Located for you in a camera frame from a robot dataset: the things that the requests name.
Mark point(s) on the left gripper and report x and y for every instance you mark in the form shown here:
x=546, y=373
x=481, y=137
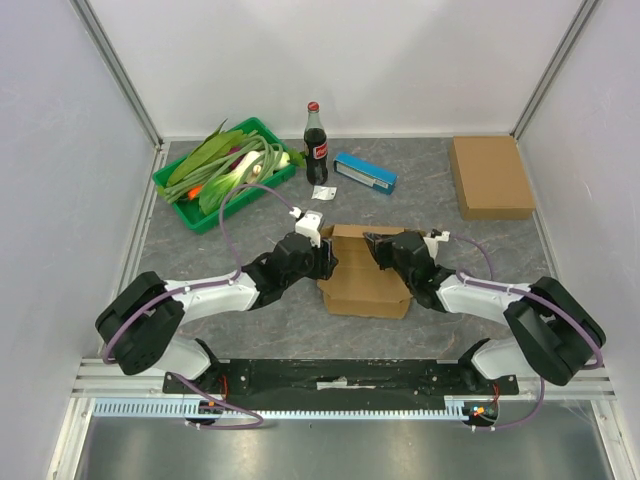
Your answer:
x=325, y=260

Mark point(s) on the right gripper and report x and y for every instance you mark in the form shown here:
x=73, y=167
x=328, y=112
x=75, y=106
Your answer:
x=388, y=248

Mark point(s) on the small cardboard box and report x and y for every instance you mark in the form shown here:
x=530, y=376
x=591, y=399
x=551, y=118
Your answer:
x=357, y=286

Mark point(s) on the large cardboard box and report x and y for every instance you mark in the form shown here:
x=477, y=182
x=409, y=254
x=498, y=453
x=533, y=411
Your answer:
x=490, y=179

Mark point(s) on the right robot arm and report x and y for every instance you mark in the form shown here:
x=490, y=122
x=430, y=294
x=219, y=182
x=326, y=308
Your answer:
x=552, y=335

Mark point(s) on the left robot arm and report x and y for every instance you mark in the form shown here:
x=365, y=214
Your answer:
x=140, y=324

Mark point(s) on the blue rectangular box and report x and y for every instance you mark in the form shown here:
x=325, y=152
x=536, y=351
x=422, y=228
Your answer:
x=365, y=173

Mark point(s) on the long green beans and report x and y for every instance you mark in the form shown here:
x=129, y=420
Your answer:
x=224, y=162

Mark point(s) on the cola glass bottle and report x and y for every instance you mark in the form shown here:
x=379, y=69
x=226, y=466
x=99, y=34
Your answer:
x=316, y=146

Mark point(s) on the bok choy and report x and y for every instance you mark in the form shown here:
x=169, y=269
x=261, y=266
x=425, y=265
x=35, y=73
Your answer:
x=216, y=189

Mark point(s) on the orange carrot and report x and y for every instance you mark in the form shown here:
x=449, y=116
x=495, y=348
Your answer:
x=194, y=192

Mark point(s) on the large green leaf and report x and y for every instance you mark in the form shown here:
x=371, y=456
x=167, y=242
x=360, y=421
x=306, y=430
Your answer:
x=215, y=143

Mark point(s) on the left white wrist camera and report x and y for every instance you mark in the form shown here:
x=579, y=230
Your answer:
x=308, y=224

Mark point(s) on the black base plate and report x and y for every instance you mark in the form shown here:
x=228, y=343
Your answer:
x=237, y=378

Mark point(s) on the aluminium frame rail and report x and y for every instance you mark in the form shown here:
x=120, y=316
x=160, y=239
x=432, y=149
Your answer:
x=105, y=48

